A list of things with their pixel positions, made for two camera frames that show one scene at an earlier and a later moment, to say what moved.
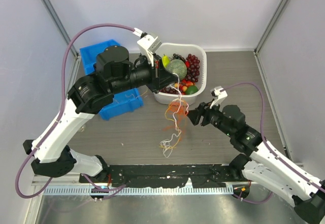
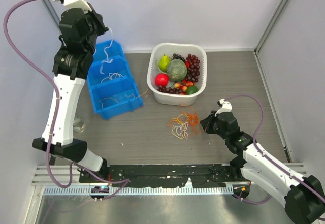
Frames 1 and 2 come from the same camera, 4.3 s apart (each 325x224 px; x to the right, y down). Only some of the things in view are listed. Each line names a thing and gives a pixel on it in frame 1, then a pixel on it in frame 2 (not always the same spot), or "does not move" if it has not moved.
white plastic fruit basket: (182, 49) does not move
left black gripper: (160, 77) -> (98, 18)
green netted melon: (177, 66) does not move
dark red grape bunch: (193, 70) does not move
